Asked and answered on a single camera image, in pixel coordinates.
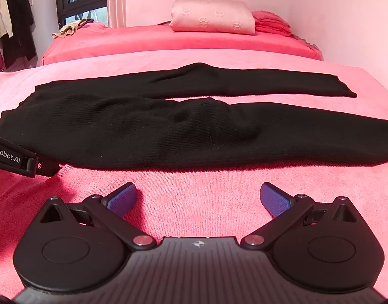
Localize pink curtain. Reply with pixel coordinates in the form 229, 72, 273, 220
107, 0, 128, 28

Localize folded red blanket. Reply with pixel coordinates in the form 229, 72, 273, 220
251, 10, 293, 37

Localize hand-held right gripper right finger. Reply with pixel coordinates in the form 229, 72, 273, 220
240, 182, 361, 250

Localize bed with red sheet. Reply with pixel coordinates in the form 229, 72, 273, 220
40, 22, 324, 68

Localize pink plush blanket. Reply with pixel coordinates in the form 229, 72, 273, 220
0, 48, 388, 295

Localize pink patterned pillow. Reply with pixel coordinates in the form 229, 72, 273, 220
169, 0, 256, 36

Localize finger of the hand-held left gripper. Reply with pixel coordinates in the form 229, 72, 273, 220
36, 159, 61, 177

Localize black knit pants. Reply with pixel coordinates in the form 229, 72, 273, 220
0, 63, 388, 169

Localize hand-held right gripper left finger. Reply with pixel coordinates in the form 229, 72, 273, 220
39, 182, 157, 250

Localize beige crumpled cloth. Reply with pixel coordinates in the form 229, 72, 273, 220
52, 19, 95, 39

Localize black hanging clothes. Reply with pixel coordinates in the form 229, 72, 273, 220
4, 0, 36, 68

